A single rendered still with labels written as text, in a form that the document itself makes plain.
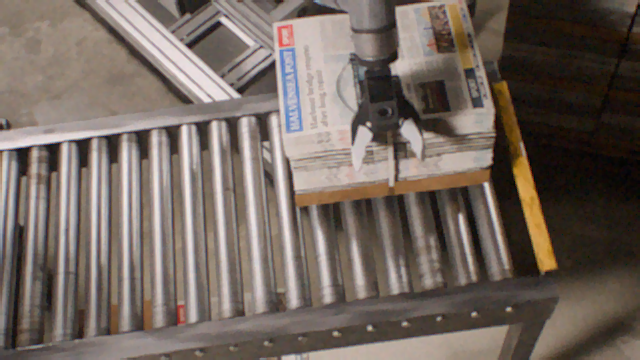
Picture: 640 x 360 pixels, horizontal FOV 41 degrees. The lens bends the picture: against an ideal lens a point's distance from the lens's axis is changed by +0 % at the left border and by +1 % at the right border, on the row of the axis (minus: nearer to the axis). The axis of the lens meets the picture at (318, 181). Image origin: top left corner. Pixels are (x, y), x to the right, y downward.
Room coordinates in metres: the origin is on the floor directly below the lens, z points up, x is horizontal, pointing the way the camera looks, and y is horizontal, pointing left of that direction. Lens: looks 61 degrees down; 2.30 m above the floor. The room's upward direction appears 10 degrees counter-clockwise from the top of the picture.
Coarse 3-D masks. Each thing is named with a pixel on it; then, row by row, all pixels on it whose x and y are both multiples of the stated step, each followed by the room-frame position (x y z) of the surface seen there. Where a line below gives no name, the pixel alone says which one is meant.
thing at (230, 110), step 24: (264, 96) 1.07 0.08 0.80; (96, 120) 1.08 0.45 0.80; (120, 120) 1.07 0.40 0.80; (144, 120) 1.06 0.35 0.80; (168, 120) 1.05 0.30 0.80; (192, 120) 1.04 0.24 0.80; (216, 120) 1.03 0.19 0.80; (264, 120) 1.03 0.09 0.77; (0, 144) 1.06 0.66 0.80; (24, 144) 1.05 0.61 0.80; (48, 144) 1.04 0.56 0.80; (144, 144) 1.04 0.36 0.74; (24, 168) 1.04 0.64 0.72
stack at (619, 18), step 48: (528, 0) 1.28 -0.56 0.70; (576, 0) 1.24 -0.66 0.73; (624, 0) 1.20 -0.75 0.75; (528, 48) 1.27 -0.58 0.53; (576, 48) 1.23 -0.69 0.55; (624, 48) 1.21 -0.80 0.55; (528, 96) 1.27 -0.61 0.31; (576, 96) 1.22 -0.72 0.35; (528, 144) 1.25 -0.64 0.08; (576, 144) 1.20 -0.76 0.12
